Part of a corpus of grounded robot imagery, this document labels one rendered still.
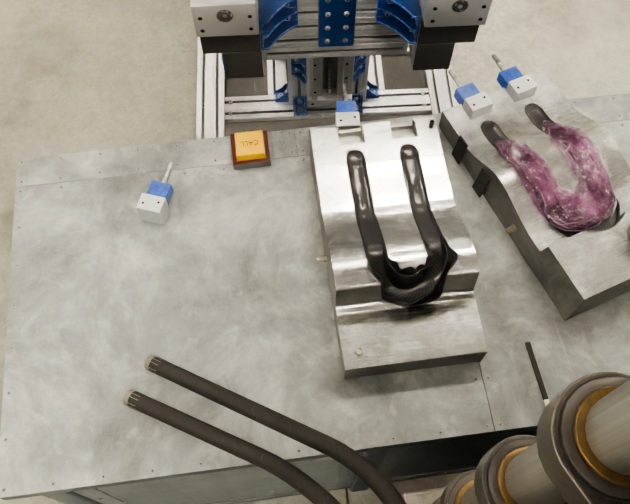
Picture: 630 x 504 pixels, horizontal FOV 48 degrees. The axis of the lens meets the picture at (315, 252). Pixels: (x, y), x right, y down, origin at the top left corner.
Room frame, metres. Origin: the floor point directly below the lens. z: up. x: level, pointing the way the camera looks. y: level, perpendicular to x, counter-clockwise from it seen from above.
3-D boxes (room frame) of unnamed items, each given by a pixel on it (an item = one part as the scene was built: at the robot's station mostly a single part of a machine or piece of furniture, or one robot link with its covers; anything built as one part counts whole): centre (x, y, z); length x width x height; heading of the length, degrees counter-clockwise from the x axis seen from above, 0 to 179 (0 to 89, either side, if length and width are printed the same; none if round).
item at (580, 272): (0.75, -0.49, 0.86); 0.50 x 0.26 x 0.11; 25
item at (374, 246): (0.64, -0.16, 0.92); 0.35 x 0.16 x 0.09; 7
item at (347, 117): (0.95, -0.07, 0.83); 0.13 x 0.05 x 0.05; 2
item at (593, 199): (0.75, -0.49, 0.90); 0.26 x 0.18 x 0.08; 25
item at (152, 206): (0.75, 0.32, 0.83); 0.13 x 0.05 x 0.05; 166
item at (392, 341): (0.62, -0.15, 0.87); 0.50 x 0.26 x 0.14; 7
